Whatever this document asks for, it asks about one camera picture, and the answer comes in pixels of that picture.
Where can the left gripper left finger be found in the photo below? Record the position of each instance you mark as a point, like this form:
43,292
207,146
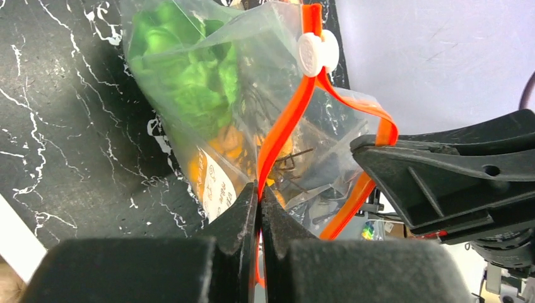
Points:
215,265

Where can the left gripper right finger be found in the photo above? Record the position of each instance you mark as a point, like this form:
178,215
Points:
302,268

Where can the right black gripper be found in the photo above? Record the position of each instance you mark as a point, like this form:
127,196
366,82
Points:
473,184

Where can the orange bell pepper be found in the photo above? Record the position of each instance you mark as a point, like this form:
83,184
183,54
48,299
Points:
219,168

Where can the clear zip top bag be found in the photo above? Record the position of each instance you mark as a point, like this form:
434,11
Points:
284,48

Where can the green lettuce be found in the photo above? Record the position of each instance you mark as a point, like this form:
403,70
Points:
191,86

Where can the brown longan bunch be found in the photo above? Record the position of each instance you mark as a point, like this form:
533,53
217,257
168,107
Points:
260,110

